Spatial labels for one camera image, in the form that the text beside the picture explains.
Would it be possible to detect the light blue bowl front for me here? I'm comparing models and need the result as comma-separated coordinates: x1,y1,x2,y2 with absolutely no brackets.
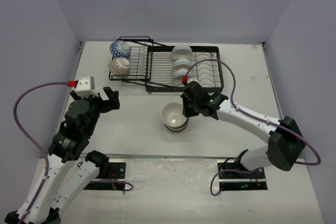
172,68,188,87

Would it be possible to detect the beige bowl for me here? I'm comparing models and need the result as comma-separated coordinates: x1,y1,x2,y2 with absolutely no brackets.
161,102,187,127
165,118,189,129

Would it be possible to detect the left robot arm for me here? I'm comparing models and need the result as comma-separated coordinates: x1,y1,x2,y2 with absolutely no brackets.
5,87,120,223

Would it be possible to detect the light blue bowl rear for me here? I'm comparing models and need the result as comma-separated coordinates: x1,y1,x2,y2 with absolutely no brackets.
171,44,193,61

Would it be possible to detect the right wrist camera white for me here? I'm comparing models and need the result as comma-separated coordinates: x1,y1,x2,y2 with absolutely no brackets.
182,77,199,85

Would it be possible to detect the light blue bowl middle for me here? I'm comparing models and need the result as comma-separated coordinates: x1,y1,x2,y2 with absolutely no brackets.
172,57,193,73

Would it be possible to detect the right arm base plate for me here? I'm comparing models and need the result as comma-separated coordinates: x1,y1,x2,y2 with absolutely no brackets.
218,168,268,191

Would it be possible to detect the blue zigzag patterned bowl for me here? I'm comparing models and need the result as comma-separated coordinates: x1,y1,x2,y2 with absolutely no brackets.
109,40,131,60

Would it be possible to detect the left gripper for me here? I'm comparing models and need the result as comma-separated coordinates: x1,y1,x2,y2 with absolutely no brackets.
71,86,119,136

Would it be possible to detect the brown floral patterned bowl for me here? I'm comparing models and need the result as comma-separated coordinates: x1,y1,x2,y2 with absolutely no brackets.
108,57,131,79

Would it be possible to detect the black wire dish rack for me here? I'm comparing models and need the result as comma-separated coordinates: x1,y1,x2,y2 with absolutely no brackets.
109,36,224,93

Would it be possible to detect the light blue bowl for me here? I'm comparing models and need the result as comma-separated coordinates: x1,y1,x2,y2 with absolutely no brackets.
172,57,193,73
171,44,193,61
172,68,188,87

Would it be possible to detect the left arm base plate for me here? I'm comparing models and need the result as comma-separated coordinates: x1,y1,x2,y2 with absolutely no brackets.
84,162,126,191

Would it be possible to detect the beige bowl front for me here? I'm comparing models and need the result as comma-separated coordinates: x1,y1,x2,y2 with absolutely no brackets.
165,118,189,129

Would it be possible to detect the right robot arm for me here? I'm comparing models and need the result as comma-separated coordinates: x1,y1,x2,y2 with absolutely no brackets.
181,81,306,178

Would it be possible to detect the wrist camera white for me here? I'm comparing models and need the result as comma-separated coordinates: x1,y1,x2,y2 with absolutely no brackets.
182,77,199,85
75,76,98,98

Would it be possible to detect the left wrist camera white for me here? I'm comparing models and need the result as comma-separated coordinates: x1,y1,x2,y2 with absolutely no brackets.
75,76,98,98

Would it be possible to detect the black bowl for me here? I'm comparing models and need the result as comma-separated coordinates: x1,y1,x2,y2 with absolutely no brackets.
168,129,185,133

